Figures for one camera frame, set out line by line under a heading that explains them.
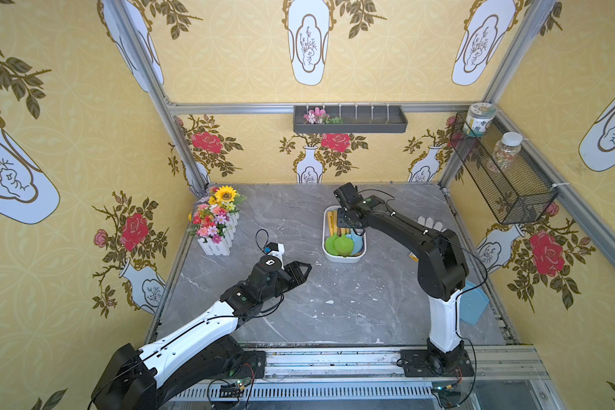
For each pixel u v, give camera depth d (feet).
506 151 2.36
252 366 2.41
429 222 3.49
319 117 2.87
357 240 3.16
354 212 2.25
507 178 2.75
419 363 2.42
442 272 1.69
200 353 1.90
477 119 2.79
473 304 2.78
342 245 3.13
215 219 2.91
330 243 3.17
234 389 2.35
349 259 3.01
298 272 2.51
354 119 3.03
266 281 1.99
